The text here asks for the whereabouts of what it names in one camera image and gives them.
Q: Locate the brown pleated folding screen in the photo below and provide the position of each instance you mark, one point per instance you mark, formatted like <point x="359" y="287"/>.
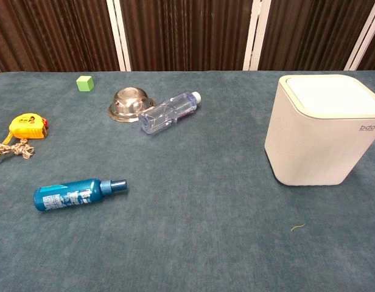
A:
<point x="187" y="33"/>

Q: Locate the blue velvet tablecloth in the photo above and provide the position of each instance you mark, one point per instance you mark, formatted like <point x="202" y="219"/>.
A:
<point x="187" y="213"/>

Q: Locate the small yellow-green thread scrap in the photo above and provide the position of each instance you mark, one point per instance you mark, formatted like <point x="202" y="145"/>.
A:
<point x="297" y="227"/>

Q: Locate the blue spray bottle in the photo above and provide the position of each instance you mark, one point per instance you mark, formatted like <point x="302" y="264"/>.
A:
<point x="72" y="194"/>

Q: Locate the yellow tape measure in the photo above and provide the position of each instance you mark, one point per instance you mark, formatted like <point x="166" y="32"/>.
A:
<point x="27" y="126"/>

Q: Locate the clear plastic water bottle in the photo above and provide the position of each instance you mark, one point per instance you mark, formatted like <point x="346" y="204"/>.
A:
<point x="166" y="114"/>

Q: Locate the green foam cube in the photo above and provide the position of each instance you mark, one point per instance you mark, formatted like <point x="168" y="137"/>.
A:
<point x="84" y="83"/>

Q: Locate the white lidded trash bin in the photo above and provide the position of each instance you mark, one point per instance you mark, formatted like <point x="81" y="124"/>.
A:
<point x="315" y="143"/>

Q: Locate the stainless steel bowl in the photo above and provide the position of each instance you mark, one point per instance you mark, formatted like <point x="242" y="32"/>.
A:
<point x="128" y="105"/>

